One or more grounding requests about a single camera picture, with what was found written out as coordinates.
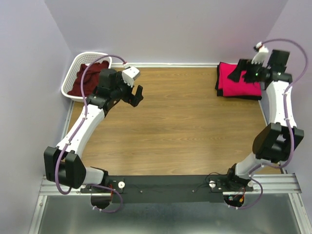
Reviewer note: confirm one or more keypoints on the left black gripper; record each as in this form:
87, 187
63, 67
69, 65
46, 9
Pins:
137, 98

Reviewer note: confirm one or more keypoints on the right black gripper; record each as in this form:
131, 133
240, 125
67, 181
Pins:
243, 64

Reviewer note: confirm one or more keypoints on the crimson red t shirt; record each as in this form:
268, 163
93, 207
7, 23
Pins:
239, 85

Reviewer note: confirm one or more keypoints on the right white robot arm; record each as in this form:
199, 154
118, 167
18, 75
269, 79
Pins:
275, 144

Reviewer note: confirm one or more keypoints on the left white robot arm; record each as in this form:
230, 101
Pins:
63, 164

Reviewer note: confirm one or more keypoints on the folded black t shirt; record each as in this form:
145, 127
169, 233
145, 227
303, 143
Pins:
241, 97

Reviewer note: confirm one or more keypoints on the dark maroon t shirt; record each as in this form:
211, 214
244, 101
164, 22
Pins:
90, 80

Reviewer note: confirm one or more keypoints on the white plastic laundry basket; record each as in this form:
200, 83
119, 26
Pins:
82, 58

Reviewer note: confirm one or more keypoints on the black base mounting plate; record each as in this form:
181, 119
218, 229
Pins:
179, 196

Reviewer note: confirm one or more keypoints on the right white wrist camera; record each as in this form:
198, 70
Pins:
261, 54

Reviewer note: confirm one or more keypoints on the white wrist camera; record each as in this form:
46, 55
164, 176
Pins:
130, 74
261, 54

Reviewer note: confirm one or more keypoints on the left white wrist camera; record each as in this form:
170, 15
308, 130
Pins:
130, 74

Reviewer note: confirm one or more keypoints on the aluminium frame rail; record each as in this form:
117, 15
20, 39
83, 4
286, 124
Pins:
268, 184

